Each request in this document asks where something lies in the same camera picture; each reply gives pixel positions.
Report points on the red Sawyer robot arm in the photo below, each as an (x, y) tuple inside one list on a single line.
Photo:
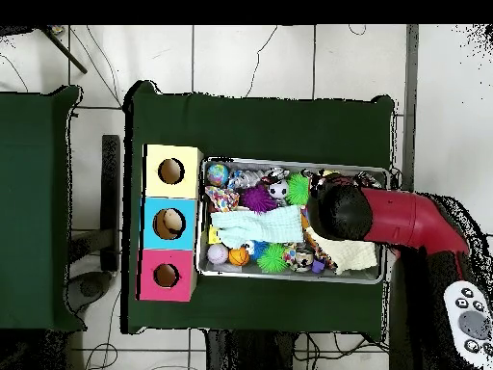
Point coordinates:
[(404, 223)]

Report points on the shallow metal mesh bin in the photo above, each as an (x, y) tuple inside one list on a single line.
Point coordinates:
[(246, 269)]

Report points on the wooden box with three holes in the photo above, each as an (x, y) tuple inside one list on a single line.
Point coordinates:
[(190, 181)]

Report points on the green spiky ball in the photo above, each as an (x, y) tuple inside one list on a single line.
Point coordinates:
[(297, 189)]

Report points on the cream waffle cloth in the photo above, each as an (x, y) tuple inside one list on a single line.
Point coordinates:
[(354, 254)]

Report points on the purple spiky ball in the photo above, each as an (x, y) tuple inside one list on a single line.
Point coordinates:
[(257, 199)]

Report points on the mint green waffle cloth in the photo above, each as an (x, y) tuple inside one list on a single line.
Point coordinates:
[(262, 227)]

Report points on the silver toy robot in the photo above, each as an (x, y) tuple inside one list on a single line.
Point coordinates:
[(244, 179)]

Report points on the dark green table cloth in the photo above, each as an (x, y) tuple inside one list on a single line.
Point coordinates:
[(34, 231), (250, 127)]

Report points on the colourful heart print cloth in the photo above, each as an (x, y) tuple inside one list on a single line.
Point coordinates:
[(222, 198)]

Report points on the globe print ball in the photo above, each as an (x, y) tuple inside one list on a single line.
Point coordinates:
[(217, 174)]

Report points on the white baseball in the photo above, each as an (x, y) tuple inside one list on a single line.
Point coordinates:
[(218, 253)]

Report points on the black upright panel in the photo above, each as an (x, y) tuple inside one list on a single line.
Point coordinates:
[(111, 192)]

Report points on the grey round chair base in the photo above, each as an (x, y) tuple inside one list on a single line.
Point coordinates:
[(90, 287)]

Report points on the black slanted rod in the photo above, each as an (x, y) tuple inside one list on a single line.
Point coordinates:
[(65, 52)]

